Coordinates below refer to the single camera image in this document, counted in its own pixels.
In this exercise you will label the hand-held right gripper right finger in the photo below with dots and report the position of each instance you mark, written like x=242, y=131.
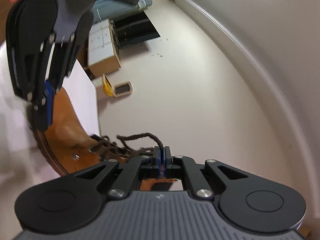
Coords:
x=165, y=161

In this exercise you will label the beige trash bin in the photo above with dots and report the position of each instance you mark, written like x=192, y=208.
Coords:
x=120, y=88

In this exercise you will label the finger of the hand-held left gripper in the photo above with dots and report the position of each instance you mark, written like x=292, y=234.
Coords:
x=48, y=105
x=65, y=60

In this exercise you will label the black flat television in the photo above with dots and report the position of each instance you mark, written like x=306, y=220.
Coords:
x=135, y=30

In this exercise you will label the tan leather boot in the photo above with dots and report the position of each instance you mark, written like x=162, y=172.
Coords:
x=65, y=130

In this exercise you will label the white wooden TV cabinet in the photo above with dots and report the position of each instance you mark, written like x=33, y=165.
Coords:
x=102, y=52

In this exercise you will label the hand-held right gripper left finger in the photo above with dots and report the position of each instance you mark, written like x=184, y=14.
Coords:
x=158, y=161

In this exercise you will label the brown shoelace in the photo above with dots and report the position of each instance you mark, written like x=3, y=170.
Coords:
x=140, y=135

